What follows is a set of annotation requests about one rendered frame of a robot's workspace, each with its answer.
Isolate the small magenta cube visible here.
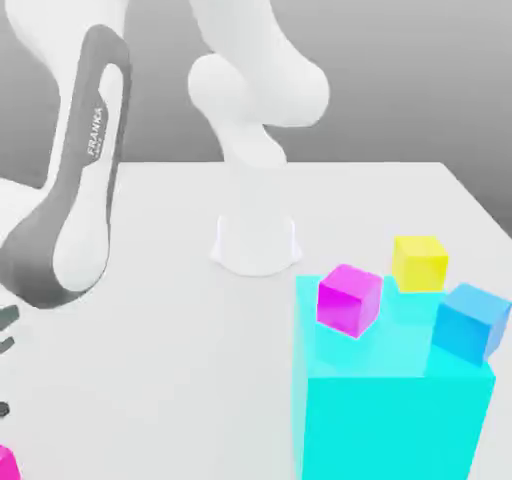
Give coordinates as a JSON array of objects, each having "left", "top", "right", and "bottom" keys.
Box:
[{"left": 315, "top": 263, "right": 384, "bottom": 341}]

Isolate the small yellow cube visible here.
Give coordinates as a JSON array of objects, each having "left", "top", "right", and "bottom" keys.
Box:
[{"left": 391, "top": 234, "right": 450, "bottom": 294}]

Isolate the small blue cube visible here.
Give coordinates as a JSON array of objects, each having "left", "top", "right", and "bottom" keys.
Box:
[{"left": 430, "top": 282, "right": 512, "bottom": 369}]

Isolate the small pink cube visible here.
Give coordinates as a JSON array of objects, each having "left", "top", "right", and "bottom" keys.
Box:
[{"left": 0, "top": 444, "right": 22, "bottom": 480}]

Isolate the large cyan box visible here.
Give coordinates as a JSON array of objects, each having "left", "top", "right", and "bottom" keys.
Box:
[{"left": 292, "top": 273, "right": 498, "bottom": 480}]

